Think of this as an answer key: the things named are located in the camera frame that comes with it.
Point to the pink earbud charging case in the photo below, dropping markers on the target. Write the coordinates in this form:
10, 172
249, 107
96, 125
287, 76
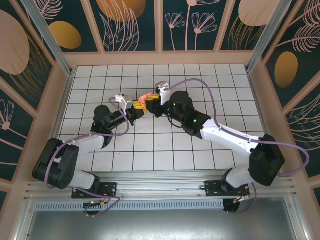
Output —
144, 98

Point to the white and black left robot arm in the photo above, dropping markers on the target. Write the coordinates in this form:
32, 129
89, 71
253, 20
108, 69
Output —
92, 142

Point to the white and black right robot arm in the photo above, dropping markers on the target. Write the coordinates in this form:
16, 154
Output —
225, 135

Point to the grey metal sheet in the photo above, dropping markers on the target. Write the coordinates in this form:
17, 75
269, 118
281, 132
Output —
160, 225

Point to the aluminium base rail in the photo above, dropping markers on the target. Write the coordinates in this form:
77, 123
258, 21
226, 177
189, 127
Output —
160, 186

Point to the aluminium corner post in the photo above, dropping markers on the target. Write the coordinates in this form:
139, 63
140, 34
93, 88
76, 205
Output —
267, 37
51, 42

